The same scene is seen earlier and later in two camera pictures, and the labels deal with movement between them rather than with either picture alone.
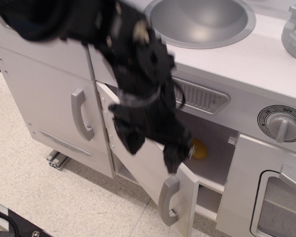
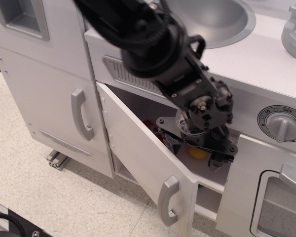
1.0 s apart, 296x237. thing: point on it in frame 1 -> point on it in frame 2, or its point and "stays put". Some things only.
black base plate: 25,229 stays put
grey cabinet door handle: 169,186 stays put
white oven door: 280,208 stays put
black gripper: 151,111 -> 218,140
